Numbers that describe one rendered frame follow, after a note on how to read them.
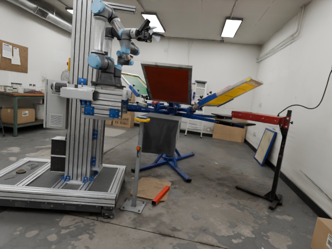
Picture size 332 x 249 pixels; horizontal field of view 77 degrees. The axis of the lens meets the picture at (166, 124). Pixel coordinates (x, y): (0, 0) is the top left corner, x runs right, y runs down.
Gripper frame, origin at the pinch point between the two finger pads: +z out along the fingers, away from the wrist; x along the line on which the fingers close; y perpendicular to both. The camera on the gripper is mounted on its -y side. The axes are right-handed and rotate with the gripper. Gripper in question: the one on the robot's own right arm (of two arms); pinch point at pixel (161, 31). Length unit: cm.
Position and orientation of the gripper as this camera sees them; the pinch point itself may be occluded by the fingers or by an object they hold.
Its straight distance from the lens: 170.7
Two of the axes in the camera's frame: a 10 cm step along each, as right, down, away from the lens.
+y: -1.7, 9.9, 0.2
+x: -3.5, -0.4, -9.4
